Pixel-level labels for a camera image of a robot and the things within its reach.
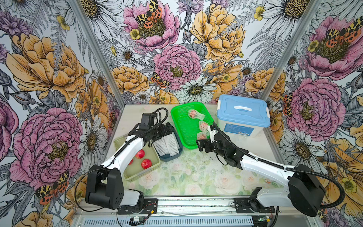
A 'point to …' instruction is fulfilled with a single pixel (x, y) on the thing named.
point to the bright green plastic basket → (186, 128)
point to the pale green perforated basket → (135, 169)
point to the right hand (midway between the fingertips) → (202, 143)
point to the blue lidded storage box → (240, 116)
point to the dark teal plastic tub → (167, 157)
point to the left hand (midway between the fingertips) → (167, 134)
